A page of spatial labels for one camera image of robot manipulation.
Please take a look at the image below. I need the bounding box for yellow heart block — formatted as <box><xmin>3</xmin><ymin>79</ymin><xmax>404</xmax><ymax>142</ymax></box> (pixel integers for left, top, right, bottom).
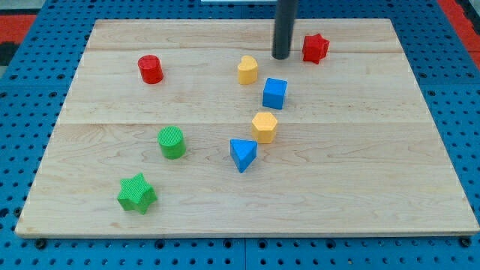
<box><xmin>237</xmin><ymin>55</ymin><xmax>258</xmax><ymax>85</ymax></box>

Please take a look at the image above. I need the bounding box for blue triangle block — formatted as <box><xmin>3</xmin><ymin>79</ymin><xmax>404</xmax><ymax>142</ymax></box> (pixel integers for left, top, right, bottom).
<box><xmin>230</xmin><ymin>139</ymin><xmax>258</xmax><ymax>173</ymax></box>

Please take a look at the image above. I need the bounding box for yellow hexagon block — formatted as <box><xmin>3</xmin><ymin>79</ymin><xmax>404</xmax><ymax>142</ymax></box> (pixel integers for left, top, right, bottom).
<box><xmin>251</xmin><ymin>112</ymin><xmax>278</xmax><ymax>144</ymax></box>

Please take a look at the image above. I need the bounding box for blue cube block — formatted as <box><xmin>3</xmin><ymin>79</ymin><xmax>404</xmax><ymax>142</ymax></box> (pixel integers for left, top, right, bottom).
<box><xmin>262</xmin><ymin>78</ymin><xmax>288</xmax><ymax>110</ymax></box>

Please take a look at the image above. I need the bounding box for green cylinder block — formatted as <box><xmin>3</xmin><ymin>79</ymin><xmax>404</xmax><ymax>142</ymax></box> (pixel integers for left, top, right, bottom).
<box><xmin>157</xmin><ymin>125</ymin><xmax>186</xmax><ymax>159</ymax></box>

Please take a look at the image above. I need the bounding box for light wooden board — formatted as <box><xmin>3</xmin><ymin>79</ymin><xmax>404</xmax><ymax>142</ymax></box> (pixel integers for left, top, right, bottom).
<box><xmin>16</xmin><ymin>19</ymin><xmax>479</xmax><ymax>239</ymax></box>

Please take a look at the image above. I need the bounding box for red cylinder block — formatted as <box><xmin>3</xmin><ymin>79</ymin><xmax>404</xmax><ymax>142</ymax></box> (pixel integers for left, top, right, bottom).
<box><xmin>137</xmin><ymin>55</ymin><xmax>164</xmax><ymax>84</ymax></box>

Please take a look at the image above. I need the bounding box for red star block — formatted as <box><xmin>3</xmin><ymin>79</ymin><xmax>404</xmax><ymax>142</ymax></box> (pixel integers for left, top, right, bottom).
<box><xmin>302</xmin><ymin>34</ymin><xmax>330</xmax><ymax>65</ymax></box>

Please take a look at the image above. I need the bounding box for green star block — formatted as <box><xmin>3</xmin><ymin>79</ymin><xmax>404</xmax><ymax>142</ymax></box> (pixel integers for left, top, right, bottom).
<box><xmin>117</xmin><ymin>172</ymin><xmax>158</xmax><ymax>215</ymax></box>

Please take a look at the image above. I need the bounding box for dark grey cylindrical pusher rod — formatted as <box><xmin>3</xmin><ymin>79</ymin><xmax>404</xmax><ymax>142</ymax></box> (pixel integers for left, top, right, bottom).
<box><xmin>271</xmin><ymin>0</ymin><xmax>299</xmax><ymax>60</ymax></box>

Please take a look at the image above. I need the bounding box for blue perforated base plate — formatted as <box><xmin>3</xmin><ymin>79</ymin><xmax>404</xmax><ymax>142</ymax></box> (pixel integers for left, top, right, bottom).
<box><xmin>1</xmin><ymin>1</ymin><xmax>479</xmax><ymax>269</ymax></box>

